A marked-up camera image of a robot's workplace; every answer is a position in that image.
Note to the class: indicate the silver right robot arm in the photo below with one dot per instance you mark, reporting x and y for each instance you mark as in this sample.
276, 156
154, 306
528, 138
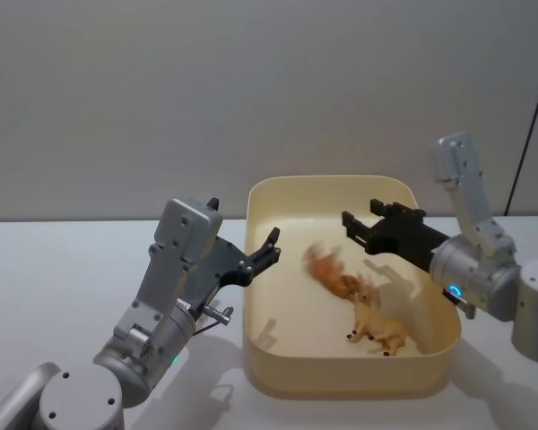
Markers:
475, 269

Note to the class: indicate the tan toy llama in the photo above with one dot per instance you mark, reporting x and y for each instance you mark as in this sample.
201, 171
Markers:
381, 327

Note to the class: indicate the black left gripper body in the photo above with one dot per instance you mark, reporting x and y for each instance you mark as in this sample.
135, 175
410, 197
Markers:
224, 271

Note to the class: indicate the cream plastic tray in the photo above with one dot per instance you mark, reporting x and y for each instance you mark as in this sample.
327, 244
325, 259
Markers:
296, 313

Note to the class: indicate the orange striped toy tiger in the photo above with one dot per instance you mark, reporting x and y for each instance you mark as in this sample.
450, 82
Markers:
332, 273

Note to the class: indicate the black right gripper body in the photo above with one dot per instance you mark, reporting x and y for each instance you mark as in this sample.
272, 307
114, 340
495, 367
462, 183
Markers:
403, 239

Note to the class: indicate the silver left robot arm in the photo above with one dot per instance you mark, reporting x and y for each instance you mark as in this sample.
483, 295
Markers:
130, 358

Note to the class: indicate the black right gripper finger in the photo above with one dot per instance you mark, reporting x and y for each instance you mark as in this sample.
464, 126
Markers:
358, 230
380, 209

